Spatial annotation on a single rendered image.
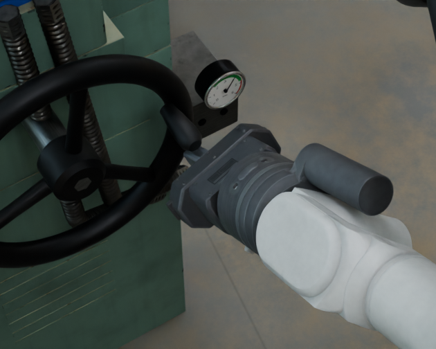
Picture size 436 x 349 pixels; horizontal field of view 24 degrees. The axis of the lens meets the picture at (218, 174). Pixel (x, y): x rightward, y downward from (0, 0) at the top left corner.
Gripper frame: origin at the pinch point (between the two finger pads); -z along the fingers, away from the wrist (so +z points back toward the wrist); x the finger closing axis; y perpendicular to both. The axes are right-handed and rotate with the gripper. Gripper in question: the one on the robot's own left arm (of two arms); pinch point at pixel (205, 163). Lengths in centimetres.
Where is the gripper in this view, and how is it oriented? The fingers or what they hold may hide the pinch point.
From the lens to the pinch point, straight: 102.4
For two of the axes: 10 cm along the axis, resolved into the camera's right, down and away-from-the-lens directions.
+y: -4.9, -7.0, -5.1
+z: 4.6, 2.9, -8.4
